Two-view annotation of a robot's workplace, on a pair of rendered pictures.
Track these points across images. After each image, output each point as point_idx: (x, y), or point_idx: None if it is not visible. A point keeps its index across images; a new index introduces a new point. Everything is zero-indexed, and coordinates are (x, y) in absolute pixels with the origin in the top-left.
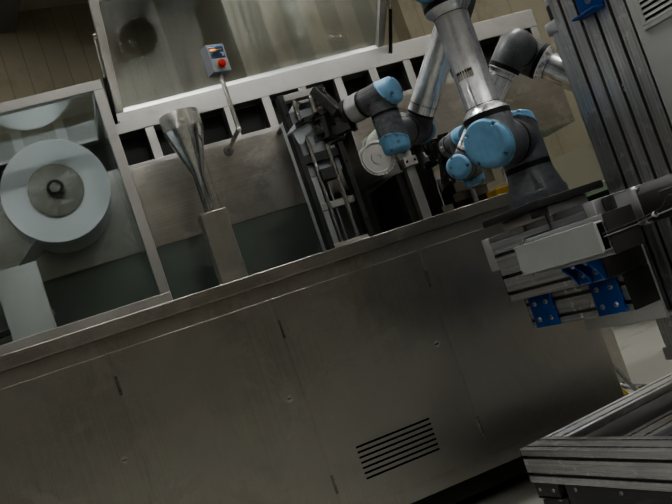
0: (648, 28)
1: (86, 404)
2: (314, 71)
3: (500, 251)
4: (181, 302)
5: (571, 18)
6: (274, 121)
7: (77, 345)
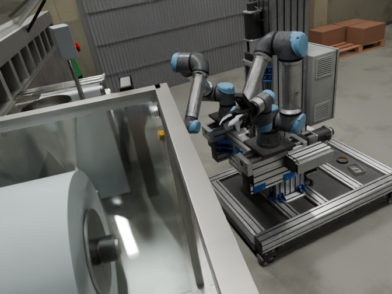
0: (317, 79)
1: None
2: (10, 44)
3: (256, 167)
4: None
5: (280, 66)
6: (10, 94)
7: None
